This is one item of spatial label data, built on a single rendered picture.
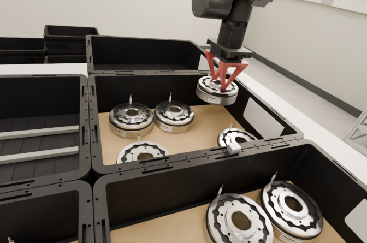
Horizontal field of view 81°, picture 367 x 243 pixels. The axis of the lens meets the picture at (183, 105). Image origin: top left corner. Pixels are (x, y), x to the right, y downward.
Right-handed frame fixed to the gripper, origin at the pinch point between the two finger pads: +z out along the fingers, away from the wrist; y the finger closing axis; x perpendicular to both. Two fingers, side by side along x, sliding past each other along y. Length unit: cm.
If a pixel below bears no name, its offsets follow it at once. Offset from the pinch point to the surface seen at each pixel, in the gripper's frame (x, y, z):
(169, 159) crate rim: -19.5, 20.1, 2.6
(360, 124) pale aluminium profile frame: 178, -37, 64
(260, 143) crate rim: -2.2, 20.0, 2.7
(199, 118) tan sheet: -2.8, -1.1, 12.0
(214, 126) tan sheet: 0.0, 2.8, 12.1
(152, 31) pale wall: 59, -283, 55
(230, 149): -9.4, 21.0, 1.8
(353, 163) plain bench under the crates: 53, 15, 26
